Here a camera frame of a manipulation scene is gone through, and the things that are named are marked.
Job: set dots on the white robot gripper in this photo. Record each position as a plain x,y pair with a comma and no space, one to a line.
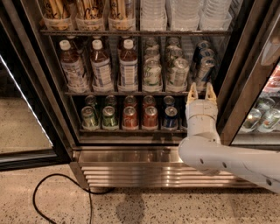
201,108

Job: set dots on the red bull can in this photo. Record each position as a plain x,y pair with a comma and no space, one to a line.
199,54
203,74
201,45

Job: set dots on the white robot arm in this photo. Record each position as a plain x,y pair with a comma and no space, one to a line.
202,148

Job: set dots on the front right blue can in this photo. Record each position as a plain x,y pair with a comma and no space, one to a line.
183,122

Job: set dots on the blue can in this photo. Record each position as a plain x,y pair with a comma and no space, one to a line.
183,122
170,117

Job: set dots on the front white can right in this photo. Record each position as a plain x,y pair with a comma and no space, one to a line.
177,74

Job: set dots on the front left blue can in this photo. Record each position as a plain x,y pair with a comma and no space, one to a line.
170,117

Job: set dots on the front right red can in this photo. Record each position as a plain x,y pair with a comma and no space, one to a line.
150,118

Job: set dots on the front white green can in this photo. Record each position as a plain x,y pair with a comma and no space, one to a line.
152,71

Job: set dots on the front left red can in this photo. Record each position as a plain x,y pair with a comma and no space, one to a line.
129,118

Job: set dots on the front left green can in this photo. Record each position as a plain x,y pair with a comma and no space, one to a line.
89,118

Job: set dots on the steel fridge bottom grille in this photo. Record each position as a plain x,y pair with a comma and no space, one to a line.
145,167

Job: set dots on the open glass fridge door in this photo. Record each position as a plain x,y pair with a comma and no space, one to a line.
32,129

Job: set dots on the right brown tea bottle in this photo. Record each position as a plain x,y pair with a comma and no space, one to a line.
128,66

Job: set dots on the brown tea bottle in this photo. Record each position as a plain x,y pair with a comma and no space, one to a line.
74,70
101,64
128,66

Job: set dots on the middle brown tea bottle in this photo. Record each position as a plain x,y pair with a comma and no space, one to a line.
101,64

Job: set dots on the left brown tea bottle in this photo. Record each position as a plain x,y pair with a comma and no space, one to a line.
74,70

